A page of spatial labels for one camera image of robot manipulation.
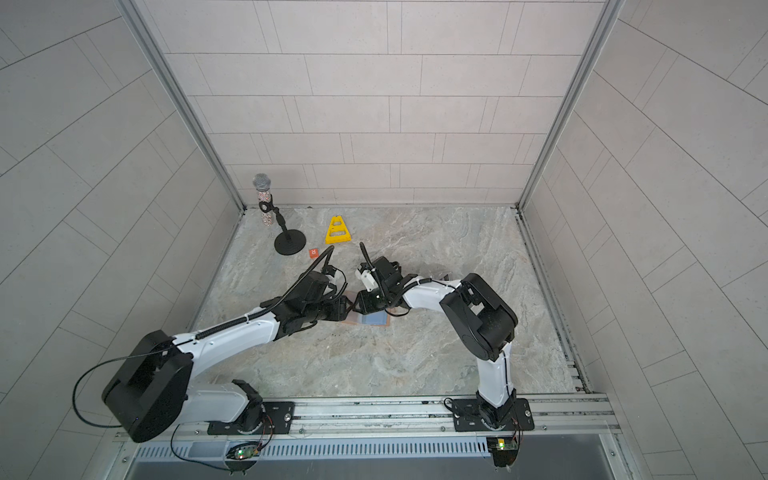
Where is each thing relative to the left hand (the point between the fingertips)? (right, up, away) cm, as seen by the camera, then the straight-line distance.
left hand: (356, 302), depth 85 cm
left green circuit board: (-22, -29, -21) cm, 42 cm away
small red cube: (-17, +13, +16) cm, 27 cm away
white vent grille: (+6, -29, -17) cm, 35 cm away
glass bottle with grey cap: (-27, +35, -1) cm, 44 cm away
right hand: (-1, -3, +3) cm, 4 cm away
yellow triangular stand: (-10, +20, +23) cm, 32 cm away
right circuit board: (+37, -30, -17) cm, 50 cm away
